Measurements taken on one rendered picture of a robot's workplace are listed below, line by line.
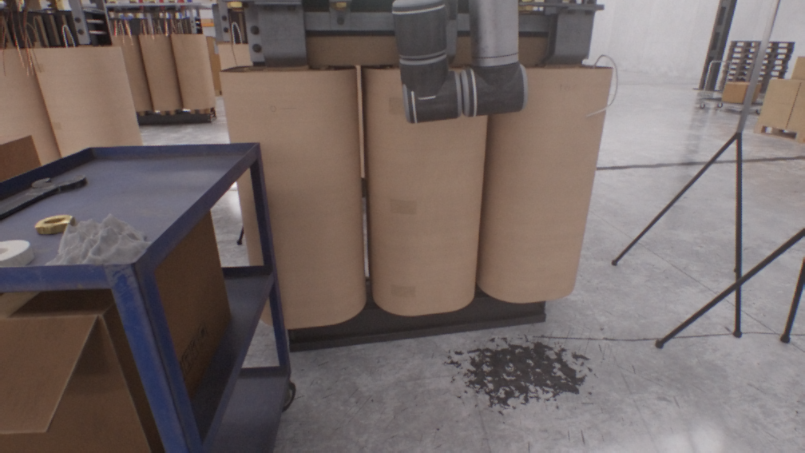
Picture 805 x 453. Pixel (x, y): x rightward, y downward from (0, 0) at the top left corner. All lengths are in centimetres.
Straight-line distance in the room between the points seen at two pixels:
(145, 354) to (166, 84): 651
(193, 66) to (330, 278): 574
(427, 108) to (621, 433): 120
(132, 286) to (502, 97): 75
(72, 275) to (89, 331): 8
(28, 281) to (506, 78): 86
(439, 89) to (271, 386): 106
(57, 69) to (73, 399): 267
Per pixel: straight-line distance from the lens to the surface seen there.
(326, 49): 134
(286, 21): 125
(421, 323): 176
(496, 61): 91
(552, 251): 160
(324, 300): 147
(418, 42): 88
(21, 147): 150
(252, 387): 149
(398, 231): 137
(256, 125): 125
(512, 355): 175
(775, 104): 743
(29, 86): 351
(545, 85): 139
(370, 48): 134
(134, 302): 60
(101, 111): 330
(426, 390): 158
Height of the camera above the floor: 115
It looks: 22 degrees down
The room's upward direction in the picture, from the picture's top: straight up
